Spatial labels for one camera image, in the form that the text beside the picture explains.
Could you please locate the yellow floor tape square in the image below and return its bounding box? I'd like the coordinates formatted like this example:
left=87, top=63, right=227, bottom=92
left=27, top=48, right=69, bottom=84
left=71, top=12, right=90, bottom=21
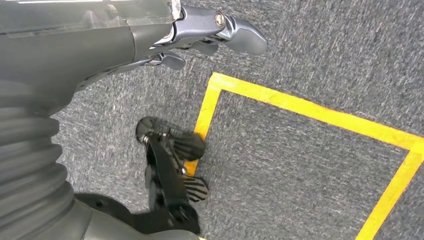
left=183, top=71, right=424, bottom=240

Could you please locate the black wheeled stand leg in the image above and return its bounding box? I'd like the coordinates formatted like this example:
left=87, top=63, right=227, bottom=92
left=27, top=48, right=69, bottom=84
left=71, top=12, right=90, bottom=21
left=74, top=115, right=210, bottom=237

